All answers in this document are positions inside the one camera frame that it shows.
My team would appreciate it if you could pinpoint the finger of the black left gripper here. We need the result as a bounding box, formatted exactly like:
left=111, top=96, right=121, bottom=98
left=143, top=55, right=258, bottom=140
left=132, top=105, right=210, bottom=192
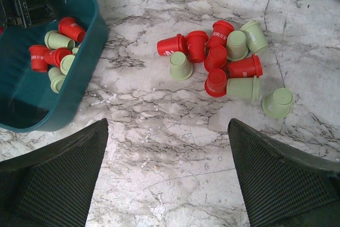
left=1, top=0, right=56, bottom=29

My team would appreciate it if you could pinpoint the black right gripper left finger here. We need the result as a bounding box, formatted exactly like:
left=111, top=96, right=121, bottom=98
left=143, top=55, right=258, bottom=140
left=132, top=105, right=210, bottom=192
left=1, top=119, right=108, bottom=226

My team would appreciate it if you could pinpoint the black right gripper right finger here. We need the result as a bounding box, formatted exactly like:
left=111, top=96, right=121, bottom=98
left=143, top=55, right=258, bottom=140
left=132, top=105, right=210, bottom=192
left=228, top=119, right=339, bottom=226

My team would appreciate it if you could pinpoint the green capsule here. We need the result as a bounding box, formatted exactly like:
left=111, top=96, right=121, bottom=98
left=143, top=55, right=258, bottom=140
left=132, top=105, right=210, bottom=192
left=169, top=52, right=193, bottom=80
left=48, top=67, right=66, bottom=94
left=240, top=20, right=268, bottom=54
left=226, top=77, right=261, bottom=101
left=262, top=88, right=294, bottom=119
left=44, top=30, right=75, bottom=50

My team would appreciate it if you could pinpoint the teal storage basket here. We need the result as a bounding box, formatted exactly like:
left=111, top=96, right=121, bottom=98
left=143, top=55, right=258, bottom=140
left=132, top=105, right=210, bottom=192
left=1, top=0, right=108, bottom=132

